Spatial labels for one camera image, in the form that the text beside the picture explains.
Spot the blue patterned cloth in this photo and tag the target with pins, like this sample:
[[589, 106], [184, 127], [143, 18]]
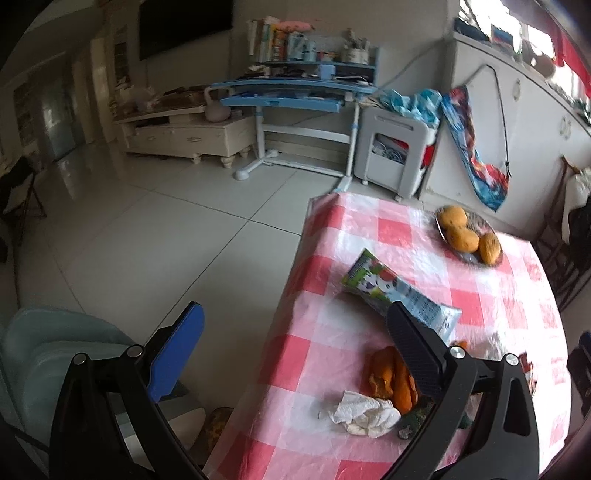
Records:
[[411, 104]]

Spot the pink soft toy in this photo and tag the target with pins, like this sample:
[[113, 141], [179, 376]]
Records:
[[293, 24]]

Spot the pale green chair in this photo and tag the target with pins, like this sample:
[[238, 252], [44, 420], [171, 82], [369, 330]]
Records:
[[51, 350]]

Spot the dark wooden chair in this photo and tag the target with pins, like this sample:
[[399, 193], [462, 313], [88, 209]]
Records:
[[554, 249]]

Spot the brown fruit basket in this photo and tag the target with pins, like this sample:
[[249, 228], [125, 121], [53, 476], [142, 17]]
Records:
[[482, 224]]

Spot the row of books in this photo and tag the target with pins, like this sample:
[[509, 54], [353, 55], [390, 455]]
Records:
[[272, 39]]

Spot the green plush toy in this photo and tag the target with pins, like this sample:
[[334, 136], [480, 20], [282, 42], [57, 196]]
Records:
[[413, 417]]

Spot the black folding stand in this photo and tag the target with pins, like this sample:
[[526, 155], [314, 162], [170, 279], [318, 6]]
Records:
[[18, 184]]

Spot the white plastic stool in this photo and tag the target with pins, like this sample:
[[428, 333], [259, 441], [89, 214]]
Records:
[[392, 129]]

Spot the white bag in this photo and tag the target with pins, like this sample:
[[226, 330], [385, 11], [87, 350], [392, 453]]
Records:
[[579, 189]]

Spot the cream television cabinet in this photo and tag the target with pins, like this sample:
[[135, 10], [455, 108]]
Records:
[[194, 134]]

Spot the orange patterned cloth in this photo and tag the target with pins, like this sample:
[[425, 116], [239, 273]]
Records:
[[217, 424]]

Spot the white paper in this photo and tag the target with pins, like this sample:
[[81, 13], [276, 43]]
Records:
[[364, 410]]

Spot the red container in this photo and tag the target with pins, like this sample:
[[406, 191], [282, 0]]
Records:
[[429, 154]]

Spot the pink kettlebell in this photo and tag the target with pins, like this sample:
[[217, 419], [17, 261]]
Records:
[[216, 110]]

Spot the white pen holder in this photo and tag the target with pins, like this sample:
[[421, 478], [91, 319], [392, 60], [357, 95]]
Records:
[[356, 53]]

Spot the blue study desk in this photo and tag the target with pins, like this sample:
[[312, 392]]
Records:
[[281, 87]]

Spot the white wall cabinet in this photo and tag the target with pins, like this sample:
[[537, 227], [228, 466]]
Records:
[[535, 138]]

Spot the colourful kite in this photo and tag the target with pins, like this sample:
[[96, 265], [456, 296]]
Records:
[[466, 138]]

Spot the red white checkered tablecloth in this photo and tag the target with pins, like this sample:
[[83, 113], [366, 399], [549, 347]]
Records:
[[323, 350]]

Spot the yellow mango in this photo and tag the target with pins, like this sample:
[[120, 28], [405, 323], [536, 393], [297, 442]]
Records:
[[489, 248], [452, 217], [461, 238]]

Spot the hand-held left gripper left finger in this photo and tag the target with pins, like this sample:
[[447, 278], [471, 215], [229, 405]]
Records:
[[178, 350]]

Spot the green white milk carton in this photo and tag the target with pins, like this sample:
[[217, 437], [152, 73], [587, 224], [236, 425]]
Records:
[[378, 281]]

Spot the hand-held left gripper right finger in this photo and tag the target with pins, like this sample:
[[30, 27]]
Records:
[[415, 355]]

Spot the black television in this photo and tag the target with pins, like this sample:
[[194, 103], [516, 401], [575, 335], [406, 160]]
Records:
[[184, 23]]

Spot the red hanging cloth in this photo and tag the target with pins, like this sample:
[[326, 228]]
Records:
[[575, 60]]

